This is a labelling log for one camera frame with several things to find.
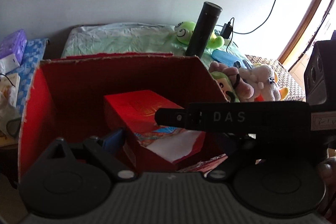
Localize large red cardboard box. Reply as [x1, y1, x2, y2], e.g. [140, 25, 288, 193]
[18, 53, 226, 178]

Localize blue checkered cloth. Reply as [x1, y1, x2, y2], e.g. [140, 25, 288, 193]
[11, 39, 49, 115]

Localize red gift box gold print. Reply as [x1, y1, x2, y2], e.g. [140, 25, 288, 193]
[104, 90, 206, 172]

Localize green cartoon plush keychain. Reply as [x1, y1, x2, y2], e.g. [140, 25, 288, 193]
[210, 72, 240, 103]

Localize black power cable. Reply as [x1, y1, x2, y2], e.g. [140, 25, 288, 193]
[215, 0, 296, 53]

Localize black thermos bottle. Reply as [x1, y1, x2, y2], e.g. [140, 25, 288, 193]
[185, 1, 223, 58]

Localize purple tissue pack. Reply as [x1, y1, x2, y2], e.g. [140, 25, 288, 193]
[1, 29, 27, 65]

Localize black power adapter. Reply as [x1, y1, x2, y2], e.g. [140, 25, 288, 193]
[220, 22, 233, 39]

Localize green frog plush toy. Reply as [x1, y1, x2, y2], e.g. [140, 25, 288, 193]
[174, 20, 226, 50]

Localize blue pouch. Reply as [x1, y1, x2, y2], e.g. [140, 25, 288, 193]
[211, 50, 247, 69]

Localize white sheep plush toy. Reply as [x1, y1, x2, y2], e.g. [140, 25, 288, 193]
[239, 65, 281, 102]

